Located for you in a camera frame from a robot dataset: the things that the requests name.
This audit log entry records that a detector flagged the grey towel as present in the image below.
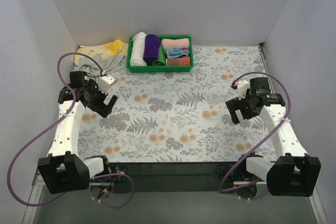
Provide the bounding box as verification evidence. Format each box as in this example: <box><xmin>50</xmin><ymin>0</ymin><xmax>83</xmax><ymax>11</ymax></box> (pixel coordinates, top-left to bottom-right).
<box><xmin>73</xmin><ymin>54</ymin><xmax>127</xmax><ymax>77</ymax></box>

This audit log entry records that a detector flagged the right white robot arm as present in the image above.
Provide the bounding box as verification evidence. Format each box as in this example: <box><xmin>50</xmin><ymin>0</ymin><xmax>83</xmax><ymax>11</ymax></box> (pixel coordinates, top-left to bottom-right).
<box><xmin>222</xmin><ymin>77</ymin><xmax>321</xmax><ymax>197</ymax></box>

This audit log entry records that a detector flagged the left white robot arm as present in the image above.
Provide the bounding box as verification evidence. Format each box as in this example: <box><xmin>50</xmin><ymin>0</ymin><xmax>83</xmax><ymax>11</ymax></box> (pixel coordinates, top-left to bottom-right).
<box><xmin>38</xmin><ymin>71</ymin><xmax>118</xmax><ymax>194</ymax></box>

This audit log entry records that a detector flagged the white rolled towel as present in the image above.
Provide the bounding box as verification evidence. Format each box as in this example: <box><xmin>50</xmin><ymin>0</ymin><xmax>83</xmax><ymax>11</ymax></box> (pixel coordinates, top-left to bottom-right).
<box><xmin>130</xmin><ymin>32</ymin><xmax>147</xmax><ymax>67</ymax></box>

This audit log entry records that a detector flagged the floral table mat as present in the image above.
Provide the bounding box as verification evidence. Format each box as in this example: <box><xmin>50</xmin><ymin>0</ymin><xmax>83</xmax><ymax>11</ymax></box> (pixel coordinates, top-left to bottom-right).
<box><xmin>78</xmin><ymin>46</ymin><xmax>268</xmax><ymax>163</ymax></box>

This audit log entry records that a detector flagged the yellow towel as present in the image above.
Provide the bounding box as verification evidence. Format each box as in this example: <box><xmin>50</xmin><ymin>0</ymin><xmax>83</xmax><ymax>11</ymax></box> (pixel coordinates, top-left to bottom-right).
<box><xmin>77</xmin><ymin>39</ymin><xmax>129</xmax><ymax>66</ymax></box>

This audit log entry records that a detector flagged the green plastic tray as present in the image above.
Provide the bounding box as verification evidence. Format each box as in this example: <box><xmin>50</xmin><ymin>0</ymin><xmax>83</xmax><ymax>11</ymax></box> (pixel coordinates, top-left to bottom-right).
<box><xmin>126</xmin><ymin>35</ymin><xmax>194</xmax><ymax>73</ymax></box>

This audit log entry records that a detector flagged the brown rolled towel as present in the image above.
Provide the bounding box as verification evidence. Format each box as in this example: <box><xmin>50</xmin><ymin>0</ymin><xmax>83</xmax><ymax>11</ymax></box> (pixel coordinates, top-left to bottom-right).
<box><xmin>166</xmin><ymin>57</ymin><xmax>191</xmax><ymax>66</ymax></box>

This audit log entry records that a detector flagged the green rolled towel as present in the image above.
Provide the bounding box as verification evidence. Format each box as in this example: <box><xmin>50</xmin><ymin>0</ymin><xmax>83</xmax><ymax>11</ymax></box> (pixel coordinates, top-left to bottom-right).
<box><xmin>152</xmin><ymin>46</ymin><xmax>166</xmax><ymax>66</ymax></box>

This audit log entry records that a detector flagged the purple rolled towel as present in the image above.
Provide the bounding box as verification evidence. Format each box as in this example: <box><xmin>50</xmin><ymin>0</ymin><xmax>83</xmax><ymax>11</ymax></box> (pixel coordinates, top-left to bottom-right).
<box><xmin>143</xmin><ymin>34</ymin><xmax>161</xmax><ymax>65</ymax></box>

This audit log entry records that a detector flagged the blue patterned rolled towel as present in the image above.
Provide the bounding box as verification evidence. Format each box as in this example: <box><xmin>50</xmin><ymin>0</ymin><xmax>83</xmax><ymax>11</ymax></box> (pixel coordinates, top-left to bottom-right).
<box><xmin>166</xmin><ymin>47</ymin><xmax>190</xmax><ymax>58</ymax></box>

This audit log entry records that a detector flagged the pink rolled towel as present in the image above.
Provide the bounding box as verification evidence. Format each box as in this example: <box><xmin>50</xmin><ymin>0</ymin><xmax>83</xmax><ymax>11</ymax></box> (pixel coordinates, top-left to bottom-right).
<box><xmin>162</xmin><ymin>38</ymin><xmax>190</xmax><ymax>50</ymax></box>

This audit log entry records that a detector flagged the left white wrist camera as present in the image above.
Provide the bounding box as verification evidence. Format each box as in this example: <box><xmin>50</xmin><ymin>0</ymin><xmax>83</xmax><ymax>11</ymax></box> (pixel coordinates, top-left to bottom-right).
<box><xmin>97</xmin><ymin>75</ymin><xmax>115</xmax><ymax>93</ymax></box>

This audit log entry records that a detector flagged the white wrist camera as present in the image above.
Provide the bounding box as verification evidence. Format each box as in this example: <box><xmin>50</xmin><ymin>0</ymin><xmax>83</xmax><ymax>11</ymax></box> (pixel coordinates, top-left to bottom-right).
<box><xmin>236</xmin><ymin>80</ymin><xmax>250</xmax><ymax>99</ymax></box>
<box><xmin>97</xmin><ymin>75</ymin><xmax>115</xmax><ymax>93</ymax></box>

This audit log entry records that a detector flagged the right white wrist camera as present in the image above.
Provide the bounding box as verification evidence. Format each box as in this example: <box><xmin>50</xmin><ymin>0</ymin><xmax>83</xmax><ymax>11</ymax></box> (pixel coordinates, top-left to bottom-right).
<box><xmin>236</xmin><ymin>80</ymin><xmax>250</xmax><ymax>99</ymax></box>

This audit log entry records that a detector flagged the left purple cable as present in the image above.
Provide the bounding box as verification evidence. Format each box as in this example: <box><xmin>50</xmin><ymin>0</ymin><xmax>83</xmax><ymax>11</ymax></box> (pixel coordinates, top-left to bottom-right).
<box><xmin>6</xmin><ymin>52</ymin><xmax>136</xmax><ymax>209</ymax></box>

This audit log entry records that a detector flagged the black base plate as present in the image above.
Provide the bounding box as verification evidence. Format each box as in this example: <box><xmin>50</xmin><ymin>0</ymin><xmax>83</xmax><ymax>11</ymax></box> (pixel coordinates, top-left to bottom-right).
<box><xmin>91</xmin><ymin>162</ymin><xmax>262</xmax><ymax>194</ymax></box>

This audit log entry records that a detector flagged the aluminium frame rail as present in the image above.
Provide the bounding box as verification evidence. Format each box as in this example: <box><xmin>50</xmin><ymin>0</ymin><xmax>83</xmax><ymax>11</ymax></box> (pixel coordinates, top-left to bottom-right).
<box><xmin>22</xmin><ymin>174</ymin><xmax>45</xmax><ymax>224</ymax></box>

